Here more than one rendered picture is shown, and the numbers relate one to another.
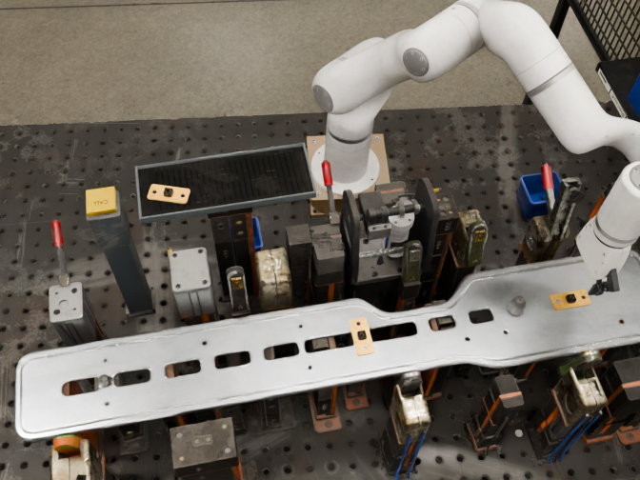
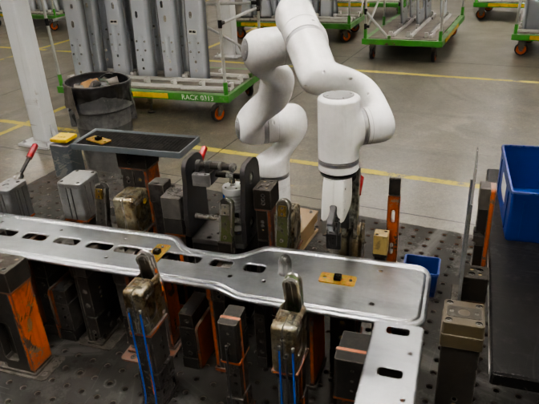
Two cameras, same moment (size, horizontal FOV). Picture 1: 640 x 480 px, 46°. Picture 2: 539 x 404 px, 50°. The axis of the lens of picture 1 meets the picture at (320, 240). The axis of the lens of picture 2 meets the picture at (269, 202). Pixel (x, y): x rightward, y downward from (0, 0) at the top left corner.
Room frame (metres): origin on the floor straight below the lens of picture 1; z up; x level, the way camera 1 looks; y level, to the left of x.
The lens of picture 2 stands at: (-0.20, -1.01, 1.76)
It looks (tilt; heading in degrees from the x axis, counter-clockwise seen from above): 27 degrees down; 33
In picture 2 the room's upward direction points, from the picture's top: 3 degrees counter-clockwise
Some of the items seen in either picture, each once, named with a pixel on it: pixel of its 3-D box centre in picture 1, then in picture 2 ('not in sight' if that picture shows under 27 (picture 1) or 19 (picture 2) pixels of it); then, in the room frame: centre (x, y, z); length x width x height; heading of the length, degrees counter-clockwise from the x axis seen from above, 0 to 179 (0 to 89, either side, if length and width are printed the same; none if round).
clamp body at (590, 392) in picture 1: (562, 415); (289, 380); (0.58, -0.54, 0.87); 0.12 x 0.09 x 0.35; 13
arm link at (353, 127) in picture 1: (362, 87); (280, 139); (1.32, -0.09, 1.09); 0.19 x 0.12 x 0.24; 134
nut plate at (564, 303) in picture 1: (570, 298); (338, 277); (0.79, -0.55, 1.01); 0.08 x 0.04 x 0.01; 103
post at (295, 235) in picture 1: (298, 280); (168, 240); (0.88, 0.05, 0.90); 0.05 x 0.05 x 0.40; 13
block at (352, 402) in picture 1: (355, 360); (168, 300); (0.70, -0.09, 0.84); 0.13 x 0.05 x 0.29; 13
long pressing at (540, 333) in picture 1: (352, 342); (149, 256); (0.68, -0.08, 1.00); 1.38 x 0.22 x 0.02; 103
